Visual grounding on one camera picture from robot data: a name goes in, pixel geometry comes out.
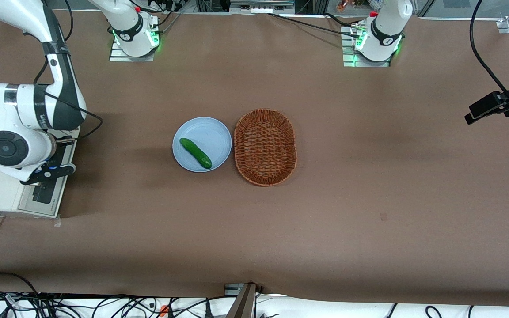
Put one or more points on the silver corner bracket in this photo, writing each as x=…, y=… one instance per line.
x=232, y=289

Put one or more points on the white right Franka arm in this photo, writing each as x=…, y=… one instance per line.
x=11, y=115

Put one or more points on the brown oval wicker basket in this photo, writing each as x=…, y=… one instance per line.
x=265, y=148

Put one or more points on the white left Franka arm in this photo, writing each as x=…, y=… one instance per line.
x=385, y=31

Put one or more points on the clear tape piece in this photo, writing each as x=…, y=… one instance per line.
x=57, y=222

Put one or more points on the brown camera mount post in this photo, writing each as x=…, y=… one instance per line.
x=243, y=304

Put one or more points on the green cucumber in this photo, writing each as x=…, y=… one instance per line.
x=195, y=153

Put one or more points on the light blue round plate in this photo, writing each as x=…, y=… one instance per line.
x=214, y=137

